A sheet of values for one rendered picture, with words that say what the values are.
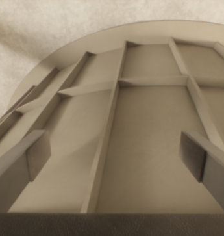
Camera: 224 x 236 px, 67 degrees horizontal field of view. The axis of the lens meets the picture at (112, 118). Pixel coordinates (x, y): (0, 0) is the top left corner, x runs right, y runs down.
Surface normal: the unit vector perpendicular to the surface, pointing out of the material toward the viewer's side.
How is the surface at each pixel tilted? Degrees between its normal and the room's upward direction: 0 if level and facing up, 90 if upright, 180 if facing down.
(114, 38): 0
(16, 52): 0
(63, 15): 0
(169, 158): 90
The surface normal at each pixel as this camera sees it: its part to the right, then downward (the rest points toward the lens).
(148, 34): -0.13, 0.63
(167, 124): -0.08, -0.78
